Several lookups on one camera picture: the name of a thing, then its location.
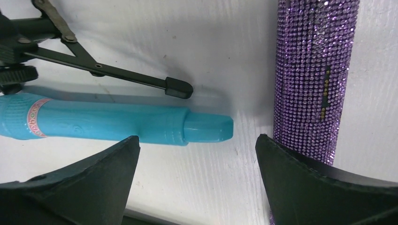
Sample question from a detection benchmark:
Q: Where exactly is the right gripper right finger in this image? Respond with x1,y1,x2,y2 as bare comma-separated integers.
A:
255,134,398,225

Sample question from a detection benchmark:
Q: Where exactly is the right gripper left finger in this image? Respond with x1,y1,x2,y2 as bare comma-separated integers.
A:
0,136,140,225

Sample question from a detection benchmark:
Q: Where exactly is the purple glitter microphone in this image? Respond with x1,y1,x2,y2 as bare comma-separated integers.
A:
268,0,360,225

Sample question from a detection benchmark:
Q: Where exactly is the tripod shock mount stand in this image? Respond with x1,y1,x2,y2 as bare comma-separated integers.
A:
0,0,193,99

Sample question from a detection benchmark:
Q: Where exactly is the blue toy microphone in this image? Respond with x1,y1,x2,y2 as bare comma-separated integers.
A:
0,93,233,146

